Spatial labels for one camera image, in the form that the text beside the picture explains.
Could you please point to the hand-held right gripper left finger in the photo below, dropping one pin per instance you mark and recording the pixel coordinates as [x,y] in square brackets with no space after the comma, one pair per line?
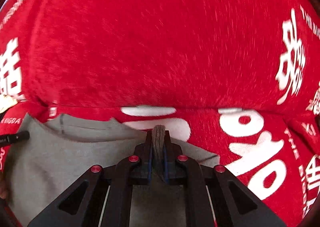
[150,164]

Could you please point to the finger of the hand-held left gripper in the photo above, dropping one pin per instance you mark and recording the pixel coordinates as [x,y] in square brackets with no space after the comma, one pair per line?
[17,137]

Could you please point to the red printed sofa cover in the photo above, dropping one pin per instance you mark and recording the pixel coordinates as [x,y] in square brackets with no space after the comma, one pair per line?
[160,42]

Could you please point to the cream cloth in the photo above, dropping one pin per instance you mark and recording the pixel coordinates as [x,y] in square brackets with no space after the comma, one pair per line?
[6,102]

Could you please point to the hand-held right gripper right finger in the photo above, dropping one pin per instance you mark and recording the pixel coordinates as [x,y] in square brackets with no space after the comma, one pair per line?
[166,164]

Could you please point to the grey knit garment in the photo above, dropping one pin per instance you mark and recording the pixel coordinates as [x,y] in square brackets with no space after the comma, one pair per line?
[62,154]

